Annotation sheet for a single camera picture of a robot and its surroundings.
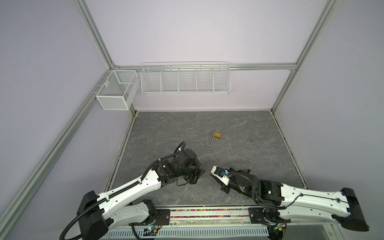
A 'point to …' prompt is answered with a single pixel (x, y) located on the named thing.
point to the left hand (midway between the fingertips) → (207, 172)
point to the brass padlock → (216, 134)
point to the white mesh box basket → (118, 89)
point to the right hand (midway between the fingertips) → (213, 173)
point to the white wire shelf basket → (186, 78)
